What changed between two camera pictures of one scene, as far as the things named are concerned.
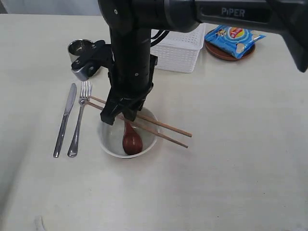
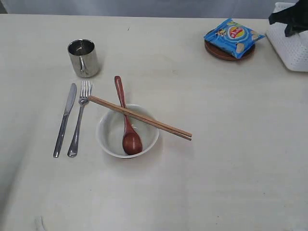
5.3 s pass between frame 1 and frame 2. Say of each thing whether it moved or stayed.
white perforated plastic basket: moved
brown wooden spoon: stayed
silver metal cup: stayed
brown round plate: stayed
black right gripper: moved
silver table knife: stayed
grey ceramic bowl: stayed
